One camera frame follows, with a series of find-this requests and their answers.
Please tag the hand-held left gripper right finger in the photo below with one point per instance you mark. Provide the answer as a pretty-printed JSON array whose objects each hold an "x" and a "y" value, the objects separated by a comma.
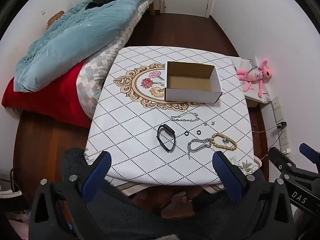
[{"x": 225, "y": 172}]

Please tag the pink plush toy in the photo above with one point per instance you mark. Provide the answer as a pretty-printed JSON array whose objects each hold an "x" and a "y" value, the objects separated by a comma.
[{"x": 255, "y": 75}]

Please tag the white cardboard box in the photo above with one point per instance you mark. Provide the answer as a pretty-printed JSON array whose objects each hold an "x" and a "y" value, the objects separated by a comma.
[{"x": 190, "y": 96}]

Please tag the dark fleece pants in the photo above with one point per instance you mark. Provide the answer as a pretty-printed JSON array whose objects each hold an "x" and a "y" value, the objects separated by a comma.
[{"x": 125, "y": 217}]

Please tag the checkered bed sheet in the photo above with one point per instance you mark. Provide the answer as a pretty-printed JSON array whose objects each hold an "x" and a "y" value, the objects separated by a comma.
[{"x": 100, "y": 67}]

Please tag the red blanket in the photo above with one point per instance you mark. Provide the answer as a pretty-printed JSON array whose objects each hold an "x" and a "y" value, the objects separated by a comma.
[{"x": 50, "y": 100}]

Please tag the brown pillow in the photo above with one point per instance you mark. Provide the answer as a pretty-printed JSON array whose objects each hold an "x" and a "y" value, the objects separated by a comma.
[{"x": 56, "y": 17}]

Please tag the white wall socket plate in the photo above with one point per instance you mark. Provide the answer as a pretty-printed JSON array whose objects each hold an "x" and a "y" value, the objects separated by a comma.
[
  {"x": 277, "y": 107},
  {"x": 283, "y": 140}
]

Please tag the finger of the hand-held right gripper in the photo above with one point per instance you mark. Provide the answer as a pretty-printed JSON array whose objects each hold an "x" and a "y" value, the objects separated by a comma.
[
  {"x": 310, "y": 149},
  {"x": 278, "y": 156}
]

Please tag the black smart band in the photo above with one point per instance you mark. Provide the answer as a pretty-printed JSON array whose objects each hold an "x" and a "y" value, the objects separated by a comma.
[{"x": 165, "y": 127}]

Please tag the light blue quilt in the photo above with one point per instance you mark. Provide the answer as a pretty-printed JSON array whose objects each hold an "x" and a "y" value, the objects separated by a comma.
[{"x": 75, "y": 35}]

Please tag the wooden bed frame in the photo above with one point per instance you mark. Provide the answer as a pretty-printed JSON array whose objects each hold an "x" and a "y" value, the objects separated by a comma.
[{"x": 152, "y": 8}]

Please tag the black charger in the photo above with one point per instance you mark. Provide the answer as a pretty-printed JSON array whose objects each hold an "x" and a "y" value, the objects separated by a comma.
[{"x": 282, "y": 125}]

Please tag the person's bare foot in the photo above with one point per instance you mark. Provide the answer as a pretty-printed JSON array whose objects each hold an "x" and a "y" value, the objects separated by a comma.
[{"x": 177, "y": 206}]

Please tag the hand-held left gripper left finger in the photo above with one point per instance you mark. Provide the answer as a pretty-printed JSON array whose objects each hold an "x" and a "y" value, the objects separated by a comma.
[{"x": 97, "y": 175}]

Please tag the white diamond-patterned tablecloth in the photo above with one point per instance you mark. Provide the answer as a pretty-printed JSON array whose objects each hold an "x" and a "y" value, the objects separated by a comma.
[{"x": 140, "y": 155}]

